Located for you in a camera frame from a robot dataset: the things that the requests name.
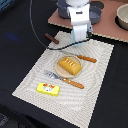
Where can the pink tray mat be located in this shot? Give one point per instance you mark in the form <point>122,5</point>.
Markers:
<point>106,27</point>

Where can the knife with wooden handle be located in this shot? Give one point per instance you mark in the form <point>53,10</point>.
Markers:
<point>80,56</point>

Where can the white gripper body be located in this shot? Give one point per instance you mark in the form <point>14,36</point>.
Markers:
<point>79,17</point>

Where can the yellow butter box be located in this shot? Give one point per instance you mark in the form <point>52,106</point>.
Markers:
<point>48,89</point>

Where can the black pot lid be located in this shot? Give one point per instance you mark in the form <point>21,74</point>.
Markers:
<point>98,4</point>

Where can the round wooden plate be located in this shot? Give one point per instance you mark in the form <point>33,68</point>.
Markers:
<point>62,72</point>

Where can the orange bread loaf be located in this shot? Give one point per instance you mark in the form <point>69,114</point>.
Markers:
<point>70,66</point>

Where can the beige woven placemat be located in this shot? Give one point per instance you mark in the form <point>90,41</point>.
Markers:
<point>72,105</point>

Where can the beige bowl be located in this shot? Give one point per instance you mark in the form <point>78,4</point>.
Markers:
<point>122,14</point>

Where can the fork with wooden handle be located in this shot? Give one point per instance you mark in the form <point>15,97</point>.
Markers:
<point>66,80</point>

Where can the dark grey pot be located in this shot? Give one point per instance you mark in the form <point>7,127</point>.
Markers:
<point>62,9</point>

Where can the dark grey pan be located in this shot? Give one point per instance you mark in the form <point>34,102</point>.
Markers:
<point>95,14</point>

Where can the brown sausage stick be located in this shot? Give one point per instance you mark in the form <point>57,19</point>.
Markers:
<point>51,38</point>

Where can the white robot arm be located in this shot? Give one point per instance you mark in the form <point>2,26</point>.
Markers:
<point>78,3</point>

